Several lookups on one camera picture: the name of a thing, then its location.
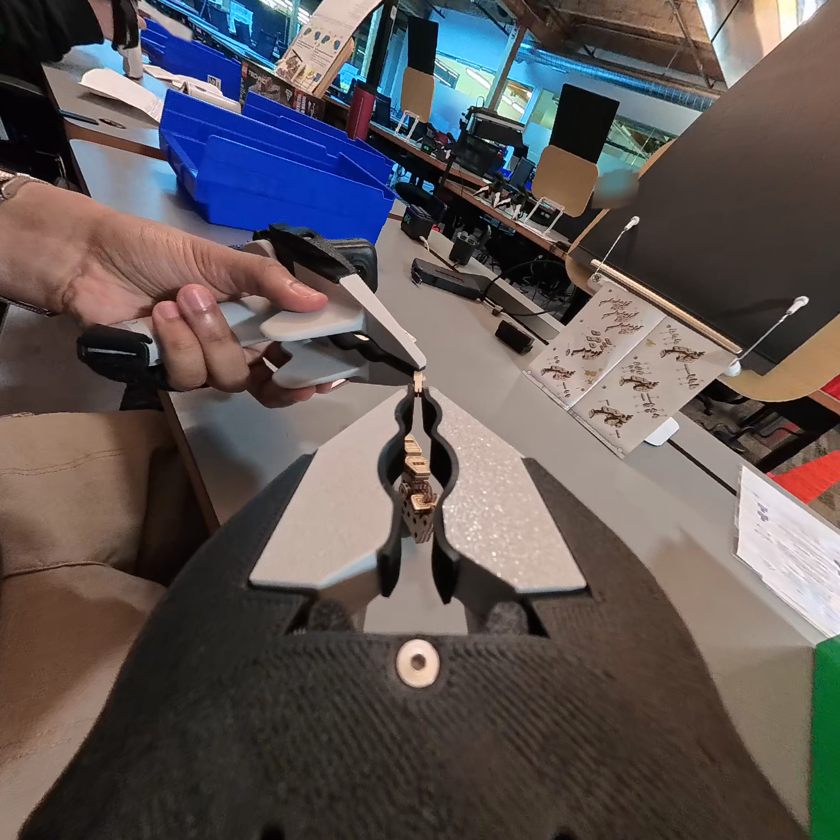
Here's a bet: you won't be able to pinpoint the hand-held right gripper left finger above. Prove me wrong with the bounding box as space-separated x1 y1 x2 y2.
248 387 421 601

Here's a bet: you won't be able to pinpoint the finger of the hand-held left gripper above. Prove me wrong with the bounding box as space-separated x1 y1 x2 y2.
271 353 424 389
261 274 427 372

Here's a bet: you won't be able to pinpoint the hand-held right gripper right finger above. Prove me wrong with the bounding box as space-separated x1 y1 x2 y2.
420 387 588 605

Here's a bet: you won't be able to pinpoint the wooden model assembly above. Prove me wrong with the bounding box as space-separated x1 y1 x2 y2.
397 433 439 544

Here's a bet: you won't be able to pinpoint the grey desk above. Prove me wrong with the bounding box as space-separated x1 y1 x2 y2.
0 138 840 840

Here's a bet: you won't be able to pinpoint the person's left hand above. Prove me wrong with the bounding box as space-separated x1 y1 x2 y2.
39 197 337 409

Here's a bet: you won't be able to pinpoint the blue plastic bin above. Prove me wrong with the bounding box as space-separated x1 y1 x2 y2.
159 88 399 245
140 18 244 101

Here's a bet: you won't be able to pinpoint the flat black box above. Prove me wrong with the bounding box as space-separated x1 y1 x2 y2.
411 257 491 303

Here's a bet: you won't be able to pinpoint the black charger cup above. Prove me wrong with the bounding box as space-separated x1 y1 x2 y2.
449 228 491 267

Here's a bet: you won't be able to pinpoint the small black box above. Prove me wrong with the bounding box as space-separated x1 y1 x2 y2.
494 319 534 356

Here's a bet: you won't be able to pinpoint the maroon bottle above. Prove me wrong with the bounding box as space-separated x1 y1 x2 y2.
346 82 377 142

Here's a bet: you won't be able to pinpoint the model kit box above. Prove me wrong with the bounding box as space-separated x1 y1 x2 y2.
239 61 327 120

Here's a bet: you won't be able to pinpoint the laminated instruction sheet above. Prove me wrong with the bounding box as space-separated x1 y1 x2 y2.
525 279 734 458

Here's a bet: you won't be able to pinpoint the instruction poster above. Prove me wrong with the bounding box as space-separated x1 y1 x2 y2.
276 0 383 98

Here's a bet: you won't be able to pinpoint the black board stand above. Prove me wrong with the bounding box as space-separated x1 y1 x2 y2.
566 0 840 403
532 83 621 219
400 16 439 124

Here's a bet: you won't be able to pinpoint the person's tan pants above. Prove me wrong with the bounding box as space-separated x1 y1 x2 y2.
0 410 221 840

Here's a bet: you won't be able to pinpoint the white papers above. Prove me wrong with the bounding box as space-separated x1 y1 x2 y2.
79 67 165 123

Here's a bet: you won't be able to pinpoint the printed paper sheet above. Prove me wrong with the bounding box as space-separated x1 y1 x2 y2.
734 465 840 639

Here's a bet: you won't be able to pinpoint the metal wristband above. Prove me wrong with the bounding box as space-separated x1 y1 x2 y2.
0 168 48 203

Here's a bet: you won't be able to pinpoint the black office chair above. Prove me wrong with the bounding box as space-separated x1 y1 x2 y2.
0 75 74 191

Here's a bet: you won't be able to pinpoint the green plastic bin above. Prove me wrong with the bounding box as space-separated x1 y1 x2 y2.
809 633 840 840

